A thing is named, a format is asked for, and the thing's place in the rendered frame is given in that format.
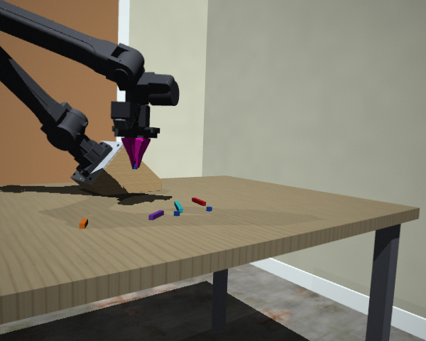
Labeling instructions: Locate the orange rod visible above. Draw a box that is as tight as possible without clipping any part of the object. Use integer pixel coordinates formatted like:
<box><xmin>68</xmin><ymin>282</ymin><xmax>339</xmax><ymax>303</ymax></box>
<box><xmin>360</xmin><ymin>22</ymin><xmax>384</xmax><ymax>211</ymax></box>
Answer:
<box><xmin>80</xmin><ymin>219</ymin><xmax>88</xmax><ymax>229</ymax></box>

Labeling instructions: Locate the purple rod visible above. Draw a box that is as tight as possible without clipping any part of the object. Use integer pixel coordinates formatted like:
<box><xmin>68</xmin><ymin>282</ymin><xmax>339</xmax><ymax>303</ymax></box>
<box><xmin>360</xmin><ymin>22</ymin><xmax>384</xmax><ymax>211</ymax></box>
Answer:
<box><xmin>148</xmin><ymin>210</ymin><xmax>164</xmax><ymax>220</ymax></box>

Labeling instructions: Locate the red rod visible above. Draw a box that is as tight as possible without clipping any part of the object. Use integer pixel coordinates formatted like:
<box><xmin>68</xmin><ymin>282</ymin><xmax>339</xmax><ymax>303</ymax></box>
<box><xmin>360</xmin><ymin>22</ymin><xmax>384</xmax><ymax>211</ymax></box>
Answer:
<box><xmin>192</xmin><ymin>197</ymin><xmax>206</xmax><ymax>206</ymax></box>

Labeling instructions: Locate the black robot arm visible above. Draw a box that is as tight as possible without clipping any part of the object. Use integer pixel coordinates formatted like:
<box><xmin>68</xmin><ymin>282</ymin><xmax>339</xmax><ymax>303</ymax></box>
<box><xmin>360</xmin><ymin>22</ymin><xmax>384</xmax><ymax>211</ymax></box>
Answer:
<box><xmin>0</xmin><ymin>0</ymin><xmax>180</xmax><ymax>177</ymax></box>

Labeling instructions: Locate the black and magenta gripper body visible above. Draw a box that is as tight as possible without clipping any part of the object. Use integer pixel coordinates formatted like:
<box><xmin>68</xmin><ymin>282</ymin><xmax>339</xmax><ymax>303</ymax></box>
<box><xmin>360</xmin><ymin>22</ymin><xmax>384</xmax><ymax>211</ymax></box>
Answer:
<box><xmin>112</xmin><ymin>126</ymin><xmax>160</xmax><ymax>139</ymax></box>

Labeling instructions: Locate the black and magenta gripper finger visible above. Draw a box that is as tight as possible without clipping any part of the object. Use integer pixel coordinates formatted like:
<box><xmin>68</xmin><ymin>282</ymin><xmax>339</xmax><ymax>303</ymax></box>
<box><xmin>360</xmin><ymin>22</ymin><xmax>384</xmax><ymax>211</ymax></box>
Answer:
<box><xmin>121</xmin><ymin>137</ymin><xmax>136</xmax><ymax>166</ymax></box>
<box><xmin>134</xmin><ymin>138</ymin><xmax>151</xmax><ymax>168</ymax></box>

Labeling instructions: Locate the turquoise rod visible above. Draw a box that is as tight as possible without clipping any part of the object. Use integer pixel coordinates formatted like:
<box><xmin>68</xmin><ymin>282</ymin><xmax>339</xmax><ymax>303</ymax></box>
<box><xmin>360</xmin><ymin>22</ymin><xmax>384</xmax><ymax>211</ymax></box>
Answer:
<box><xmin>175</xmin><ymin>201</ymin><xmax>183</xmax><ymax>213</ymax></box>

